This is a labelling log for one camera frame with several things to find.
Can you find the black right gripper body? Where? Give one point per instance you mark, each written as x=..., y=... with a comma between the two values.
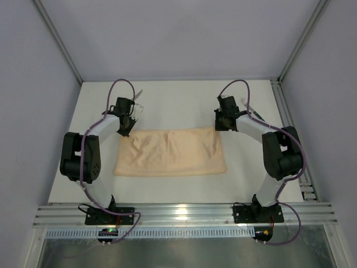
x=219, y=126

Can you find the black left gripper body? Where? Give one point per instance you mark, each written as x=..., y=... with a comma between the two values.
x=126, y=129

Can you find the beige cloth napkin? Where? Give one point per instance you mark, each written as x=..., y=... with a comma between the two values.
x=166, y=153

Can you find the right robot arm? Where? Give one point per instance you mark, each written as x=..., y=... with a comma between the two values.
x=282, y=159

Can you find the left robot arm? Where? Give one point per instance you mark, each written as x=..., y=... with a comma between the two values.
x=81, y=159

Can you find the right controller board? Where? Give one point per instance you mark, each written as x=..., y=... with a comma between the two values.
x=263, y=235

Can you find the controller board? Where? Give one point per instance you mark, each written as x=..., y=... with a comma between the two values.
x=263, y=235
x=107, y=236

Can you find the left controller board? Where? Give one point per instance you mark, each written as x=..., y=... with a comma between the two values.
x=107, y=236

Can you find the green handled knife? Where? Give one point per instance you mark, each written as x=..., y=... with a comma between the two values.
x=138, y=94

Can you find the green handled fork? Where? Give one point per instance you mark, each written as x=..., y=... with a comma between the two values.
x=253, y=111

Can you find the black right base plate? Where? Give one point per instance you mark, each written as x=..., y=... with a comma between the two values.
x=252, y=214

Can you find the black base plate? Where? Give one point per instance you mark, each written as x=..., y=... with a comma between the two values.
x=252, y=214
x=96, y=216

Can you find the front aluminium rail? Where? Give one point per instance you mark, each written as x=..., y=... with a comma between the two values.
x=177, y=215

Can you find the aluminium frame rail right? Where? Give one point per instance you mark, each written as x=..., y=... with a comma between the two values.
x=294, y=149

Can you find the left rear aluminium post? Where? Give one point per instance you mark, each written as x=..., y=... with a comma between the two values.
x=47, y=21

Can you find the aluminium post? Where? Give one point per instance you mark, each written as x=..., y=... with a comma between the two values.
x=47, y=21
x=307, y=31

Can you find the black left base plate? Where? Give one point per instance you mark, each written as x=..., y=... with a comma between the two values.
x=96, y=216

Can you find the slotted cable duct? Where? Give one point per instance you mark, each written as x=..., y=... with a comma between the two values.
x=154, y=232

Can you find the right rear aluminium post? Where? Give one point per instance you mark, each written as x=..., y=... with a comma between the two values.
x=307, y=31

